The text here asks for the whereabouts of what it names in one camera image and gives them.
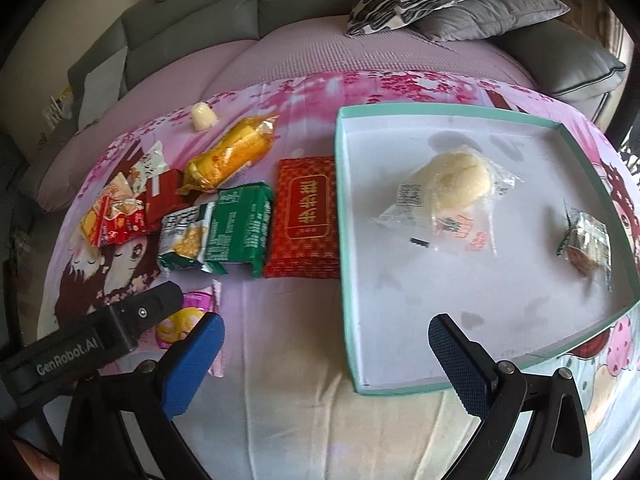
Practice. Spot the bread in clear wrapper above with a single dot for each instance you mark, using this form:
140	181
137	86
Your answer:
455	175

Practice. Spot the white and orange cake packet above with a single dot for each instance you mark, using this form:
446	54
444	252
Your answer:
92	222

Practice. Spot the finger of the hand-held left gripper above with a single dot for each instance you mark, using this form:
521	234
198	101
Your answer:
155	302

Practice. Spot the yellow packet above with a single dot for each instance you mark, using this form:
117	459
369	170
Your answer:
230	155

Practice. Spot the dark red packet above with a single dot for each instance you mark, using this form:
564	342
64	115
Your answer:
167	195

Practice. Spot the grey pillow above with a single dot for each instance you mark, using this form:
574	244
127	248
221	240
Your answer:
490	15

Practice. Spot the heart-shaped jelly cup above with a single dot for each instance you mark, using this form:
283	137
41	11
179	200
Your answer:
204	116

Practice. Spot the grey sofa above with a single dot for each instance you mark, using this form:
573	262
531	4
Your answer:
200	10

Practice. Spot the white cookie packet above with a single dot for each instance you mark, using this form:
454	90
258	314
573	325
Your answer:
150	165

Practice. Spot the red clear candy packet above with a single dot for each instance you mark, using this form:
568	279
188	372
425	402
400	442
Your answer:
125	222

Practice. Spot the small brown snack clear wrapper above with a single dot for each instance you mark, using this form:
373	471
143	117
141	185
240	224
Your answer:
585	245

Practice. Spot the green and white cracker packet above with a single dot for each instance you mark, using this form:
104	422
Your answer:
182	235

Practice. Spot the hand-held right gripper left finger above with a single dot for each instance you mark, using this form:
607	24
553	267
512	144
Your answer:
192	365

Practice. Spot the teal cardboard box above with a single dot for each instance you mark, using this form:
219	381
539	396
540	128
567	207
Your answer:
400	310

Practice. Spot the printed blanket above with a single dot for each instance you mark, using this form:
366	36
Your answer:
300	335

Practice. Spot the light grey cloth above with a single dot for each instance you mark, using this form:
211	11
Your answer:
100	90

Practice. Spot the pink packet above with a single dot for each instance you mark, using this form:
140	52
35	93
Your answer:
192	305

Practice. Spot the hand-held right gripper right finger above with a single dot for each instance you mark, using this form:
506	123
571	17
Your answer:
460	365

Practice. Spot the red patterned packet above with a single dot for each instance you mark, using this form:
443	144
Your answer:
305	240

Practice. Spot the patterned beige curtain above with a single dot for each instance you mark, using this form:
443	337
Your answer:
600	30

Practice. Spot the pink sofa pad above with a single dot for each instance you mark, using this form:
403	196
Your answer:
300	55

